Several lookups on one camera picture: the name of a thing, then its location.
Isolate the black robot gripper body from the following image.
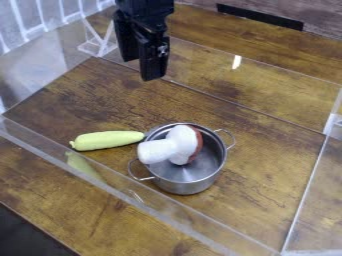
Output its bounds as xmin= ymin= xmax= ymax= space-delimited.
xmin=114 ymin=0 xmax=174 ymax=42

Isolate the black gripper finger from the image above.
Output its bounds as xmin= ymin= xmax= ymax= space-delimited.
xmin=136 ymin=33 xmax=170 ymax=81
xmin=114 ymin=10 xmax=139 ymax=62

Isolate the white and brown toy mushroom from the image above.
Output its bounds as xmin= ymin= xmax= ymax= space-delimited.
xmin=138 ymin=125 xmax=203 ymax=165

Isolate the silver metal pot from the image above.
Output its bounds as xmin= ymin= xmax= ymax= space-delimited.
xmin=128 ymin=122 xmax=237 ymax=195

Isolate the white mesh curtain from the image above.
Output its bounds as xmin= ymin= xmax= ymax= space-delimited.
xmin=0 ymin=0 xmax=115 ymax=56

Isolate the yellow-green toy corn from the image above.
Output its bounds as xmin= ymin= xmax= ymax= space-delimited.
xmin=70 ymin=131 xmax=144 ymax=151

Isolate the black bar in background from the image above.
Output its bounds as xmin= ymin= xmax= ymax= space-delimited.
xmin=217 ymin=3 xmax=305 ymax=31

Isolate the clear acrylic enclosure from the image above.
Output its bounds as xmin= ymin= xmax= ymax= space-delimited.
xmin=0 ymin=5 xmax=342 ymax=256

